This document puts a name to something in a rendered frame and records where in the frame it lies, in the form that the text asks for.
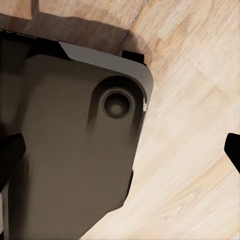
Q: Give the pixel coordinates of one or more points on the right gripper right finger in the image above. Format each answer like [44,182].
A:
[232,149]

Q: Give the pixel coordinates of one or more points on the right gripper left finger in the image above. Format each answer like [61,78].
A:
[12,150]

